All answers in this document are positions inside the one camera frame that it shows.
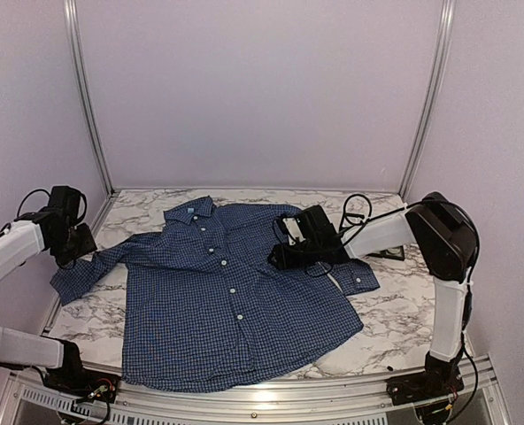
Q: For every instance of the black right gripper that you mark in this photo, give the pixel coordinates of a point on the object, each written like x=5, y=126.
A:
x=284, y=258

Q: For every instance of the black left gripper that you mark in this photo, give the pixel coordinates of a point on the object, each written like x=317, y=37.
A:
x=88, y=246

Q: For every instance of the blue checked button shirt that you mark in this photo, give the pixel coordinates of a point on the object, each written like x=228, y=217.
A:
x=205, y=311

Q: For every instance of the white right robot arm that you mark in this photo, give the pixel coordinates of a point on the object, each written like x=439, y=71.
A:
x=448, y=240

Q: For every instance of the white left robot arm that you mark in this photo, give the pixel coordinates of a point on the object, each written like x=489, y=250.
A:
x=21, y=276

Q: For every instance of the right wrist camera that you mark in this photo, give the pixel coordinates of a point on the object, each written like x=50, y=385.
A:
x=288, y=227

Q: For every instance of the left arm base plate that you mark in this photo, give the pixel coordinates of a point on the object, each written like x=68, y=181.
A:
x=85, y=384

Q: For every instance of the aluminium front rail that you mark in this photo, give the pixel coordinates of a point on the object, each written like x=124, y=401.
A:
x=378, y=398

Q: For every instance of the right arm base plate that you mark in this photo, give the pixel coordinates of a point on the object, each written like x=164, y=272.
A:
x=438, y=378

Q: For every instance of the left aluminium frame post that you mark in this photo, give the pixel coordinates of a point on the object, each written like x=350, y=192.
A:
x=74, y=36

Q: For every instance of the aluminium frame post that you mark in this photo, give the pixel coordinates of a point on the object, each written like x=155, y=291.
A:
x=74, y=36
x=435, y=83

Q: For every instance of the right aluminium frame post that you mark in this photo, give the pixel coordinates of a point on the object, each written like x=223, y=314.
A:
x=435, y=83

